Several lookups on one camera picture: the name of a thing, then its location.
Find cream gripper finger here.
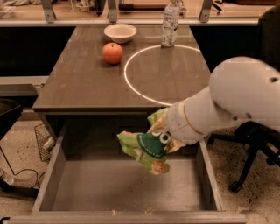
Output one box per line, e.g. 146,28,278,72
148,111,166,133
167,139,186,153

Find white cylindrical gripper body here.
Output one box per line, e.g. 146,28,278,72
164,100,205,145

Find green rice chip bag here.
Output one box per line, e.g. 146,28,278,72
117,108,174,175

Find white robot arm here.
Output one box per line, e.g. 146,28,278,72
151,57,280,154

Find open grey top drawer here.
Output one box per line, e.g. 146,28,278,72
5,117,246,224

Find black office chair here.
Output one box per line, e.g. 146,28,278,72
207,5,280,193

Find red apple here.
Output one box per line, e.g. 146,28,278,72
102,43,123,65

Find clear plastic water bottle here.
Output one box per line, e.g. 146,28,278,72
161,0,179,47

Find white ceramic bowl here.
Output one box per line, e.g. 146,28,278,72
104,24,137,44

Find dark bin at left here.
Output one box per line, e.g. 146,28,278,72
0,99,22,140

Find black wire basket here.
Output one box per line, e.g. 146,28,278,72
34,123,55,163

